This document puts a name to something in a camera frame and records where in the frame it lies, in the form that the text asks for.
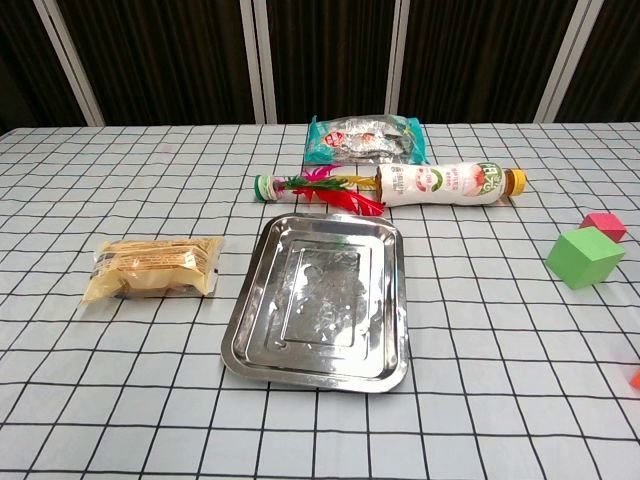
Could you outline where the teal silver snack bag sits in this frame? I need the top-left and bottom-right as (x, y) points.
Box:
(304, 114), (431, 166)

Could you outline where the stainless steel tray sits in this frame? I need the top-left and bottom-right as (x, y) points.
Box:
(220, 212), (412, 395)

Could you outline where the red cube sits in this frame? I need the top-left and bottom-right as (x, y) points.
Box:
(579, 212), (628, 244)

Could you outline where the white partition post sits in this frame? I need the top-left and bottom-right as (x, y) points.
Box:
(237, 0), (279, 125)
(32, 0), (106, 127)
(383, 0), (413, 117)
(536, 0), (600, 123)

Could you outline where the white checked tablecloth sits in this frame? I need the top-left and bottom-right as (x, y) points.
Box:
(0, 121), (640, 480)

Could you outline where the yellow snack packet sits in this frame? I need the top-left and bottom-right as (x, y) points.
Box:
(81, 236), (225, 305)

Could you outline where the white label drink bottle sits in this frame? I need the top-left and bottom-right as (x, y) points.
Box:
(375, 162), (529, 208)

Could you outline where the colourful feather shuttlecock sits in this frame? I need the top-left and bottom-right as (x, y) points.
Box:
(253, 167), (386, 218)

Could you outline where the green cube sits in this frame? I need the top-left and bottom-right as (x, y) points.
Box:
(545, 225), (627, 290)

